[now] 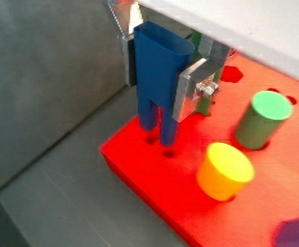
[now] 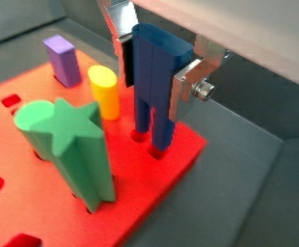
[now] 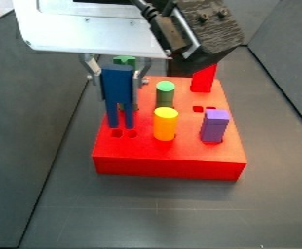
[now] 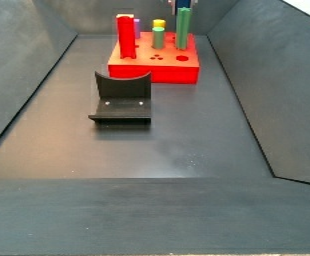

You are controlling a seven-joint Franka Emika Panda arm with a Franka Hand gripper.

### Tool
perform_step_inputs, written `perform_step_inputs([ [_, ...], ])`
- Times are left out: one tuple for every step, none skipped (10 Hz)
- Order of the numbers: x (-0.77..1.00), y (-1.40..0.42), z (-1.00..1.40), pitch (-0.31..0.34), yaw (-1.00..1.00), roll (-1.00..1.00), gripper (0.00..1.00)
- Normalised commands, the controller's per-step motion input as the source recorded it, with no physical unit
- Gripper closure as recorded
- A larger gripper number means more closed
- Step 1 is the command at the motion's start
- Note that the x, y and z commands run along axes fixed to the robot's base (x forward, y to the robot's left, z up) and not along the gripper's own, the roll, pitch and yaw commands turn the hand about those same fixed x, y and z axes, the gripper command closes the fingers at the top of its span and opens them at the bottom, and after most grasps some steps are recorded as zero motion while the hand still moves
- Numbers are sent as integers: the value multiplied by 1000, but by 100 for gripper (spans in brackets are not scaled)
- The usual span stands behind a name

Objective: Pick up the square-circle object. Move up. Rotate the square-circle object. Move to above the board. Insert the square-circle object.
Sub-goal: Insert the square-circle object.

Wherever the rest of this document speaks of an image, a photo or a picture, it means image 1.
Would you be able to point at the purple square peg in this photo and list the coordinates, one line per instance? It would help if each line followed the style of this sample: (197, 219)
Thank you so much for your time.
(288, 234)

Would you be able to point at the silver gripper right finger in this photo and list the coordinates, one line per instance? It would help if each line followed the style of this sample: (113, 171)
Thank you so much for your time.
(198, 79)

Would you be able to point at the blue two-legged peg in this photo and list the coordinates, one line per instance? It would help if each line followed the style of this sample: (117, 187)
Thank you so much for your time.
(162, 55)

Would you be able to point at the yellow cylinder peg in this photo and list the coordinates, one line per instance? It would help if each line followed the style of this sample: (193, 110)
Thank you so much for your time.
(226, 171)

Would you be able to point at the green cylinder peg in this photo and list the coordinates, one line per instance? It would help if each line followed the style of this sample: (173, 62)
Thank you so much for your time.
(268, 111)

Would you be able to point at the red peg board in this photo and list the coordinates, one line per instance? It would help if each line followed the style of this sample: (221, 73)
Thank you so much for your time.
(161, 173)

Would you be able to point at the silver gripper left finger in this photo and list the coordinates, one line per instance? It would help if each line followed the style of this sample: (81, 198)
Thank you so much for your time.
(128, 17)

